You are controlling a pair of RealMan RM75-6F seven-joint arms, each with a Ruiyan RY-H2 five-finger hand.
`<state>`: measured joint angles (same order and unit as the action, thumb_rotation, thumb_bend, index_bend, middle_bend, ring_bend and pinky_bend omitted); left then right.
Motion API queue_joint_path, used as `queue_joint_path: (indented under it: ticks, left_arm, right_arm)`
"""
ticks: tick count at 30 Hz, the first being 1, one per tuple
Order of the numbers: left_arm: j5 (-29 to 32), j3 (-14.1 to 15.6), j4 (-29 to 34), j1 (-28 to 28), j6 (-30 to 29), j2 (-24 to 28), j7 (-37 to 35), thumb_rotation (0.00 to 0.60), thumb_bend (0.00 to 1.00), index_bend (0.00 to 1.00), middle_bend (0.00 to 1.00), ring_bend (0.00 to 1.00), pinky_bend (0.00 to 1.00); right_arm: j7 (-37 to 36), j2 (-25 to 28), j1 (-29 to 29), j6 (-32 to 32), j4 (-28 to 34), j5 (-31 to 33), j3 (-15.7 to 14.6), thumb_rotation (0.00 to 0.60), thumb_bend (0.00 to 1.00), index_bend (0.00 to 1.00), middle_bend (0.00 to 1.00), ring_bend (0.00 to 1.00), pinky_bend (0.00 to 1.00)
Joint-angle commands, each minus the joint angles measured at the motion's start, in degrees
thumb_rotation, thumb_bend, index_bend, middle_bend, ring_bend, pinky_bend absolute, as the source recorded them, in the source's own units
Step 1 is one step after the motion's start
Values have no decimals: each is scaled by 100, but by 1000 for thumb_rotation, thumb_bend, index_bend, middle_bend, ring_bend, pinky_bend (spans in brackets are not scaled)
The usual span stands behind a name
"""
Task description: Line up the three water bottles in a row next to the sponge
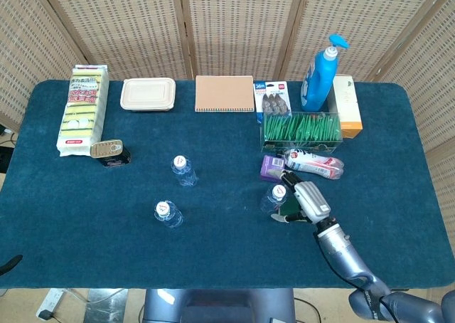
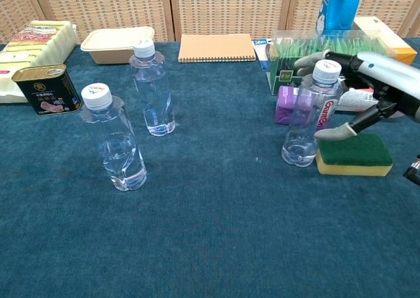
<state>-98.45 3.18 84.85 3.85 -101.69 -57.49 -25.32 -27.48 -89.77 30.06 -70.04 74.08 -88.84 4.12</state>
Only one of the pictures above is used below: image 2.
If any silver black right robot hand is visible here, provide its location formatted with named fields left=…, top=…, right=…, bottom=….
left=294, top=50, right=420, bottom=140

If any clear water bottle white cap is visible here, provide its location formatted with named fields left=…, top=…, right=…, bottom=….
left=129, top=38, right=177, bottom=137
left=79, top=83, right=148, bottom=192
left=281, top=60, right=344, bottom=167

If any white and orange carton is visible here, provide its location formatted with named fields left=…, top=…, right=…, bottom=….
left=352, top=15, right=418, bottom=66

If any red white tube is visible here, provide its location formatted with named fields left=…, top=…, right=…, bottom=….
left=337, top=87, right=381, bottom=112

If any blue pump dispenser bottle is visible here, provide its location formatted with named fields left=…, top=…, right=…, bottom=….
left=315, top=0, right=365, bottom=33

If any green yellow scouring sponge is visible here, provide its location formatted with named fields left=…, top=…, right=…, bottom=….
left=315, top=133, right=394, bottom=177

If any clear box of green sachets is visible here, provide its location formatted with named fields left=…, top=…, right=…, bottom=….
left=266, top=30, right=398, bottom=96

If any small purple box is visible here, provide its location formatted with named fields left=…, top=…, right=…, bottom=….
left=274, top=85, right=316, bottom=125

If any binder clip blister pack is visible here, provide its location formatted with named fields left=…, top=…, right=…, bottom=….
left=252, top=38, right=273, bottom=71

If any woven rattan folding screen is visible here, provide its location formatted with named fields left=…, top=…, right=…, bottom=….
left=0, top=0, right=420, bottom=45

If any brown spiral notebook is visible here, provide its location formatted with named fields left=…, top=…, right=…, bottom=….
left=178, top=33, right=257, bottom=64

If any blue felt table cover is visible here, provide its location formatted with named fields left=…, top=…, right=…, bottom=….
left=0, top=37, right=420, bottom=298

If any beige lidded food container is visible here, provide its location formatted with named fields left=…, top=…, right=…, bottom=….
left=80, top=26, right=155, bottom=65

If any black luncheon meat can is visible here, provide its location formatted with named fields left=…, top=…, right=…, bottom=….
left=11, top=64, right=82, bottom=116

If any yellow sponge multipack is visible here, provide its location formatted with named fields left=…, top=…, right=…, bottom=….
left=0, top=20, right=77, bottom=104

